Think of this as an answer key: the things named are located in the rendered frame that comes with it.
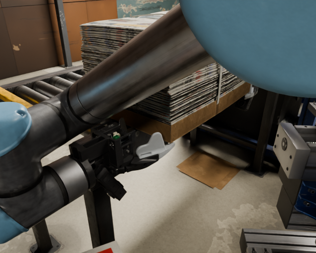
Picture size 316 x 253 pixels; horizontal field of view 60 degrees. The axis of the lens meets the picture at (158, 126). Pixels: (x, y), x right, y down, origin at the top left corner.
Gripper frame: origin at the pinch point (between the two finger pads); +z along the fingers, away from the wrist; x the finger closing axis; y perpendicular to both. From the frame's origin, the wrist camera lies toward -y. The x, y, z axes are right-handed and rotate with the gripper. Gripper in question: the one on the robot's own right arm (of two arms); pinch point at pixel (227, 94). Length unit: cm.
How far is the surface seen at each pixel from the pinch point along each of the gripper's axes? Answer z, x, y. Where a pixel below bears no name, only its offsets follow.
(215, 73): 18.4, 5.4, 12.4
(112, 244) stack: 60, 17, 2
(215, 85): 18.5, 5.8, 9.5
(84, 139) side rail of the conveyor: 45.5, -11.3, -0.3
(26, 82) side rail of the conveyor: 36, -59, 0
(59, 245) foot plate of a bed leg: 41, -56, -80
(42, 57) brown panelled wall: -97, -324, -64
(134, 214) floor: 3, -44, -80
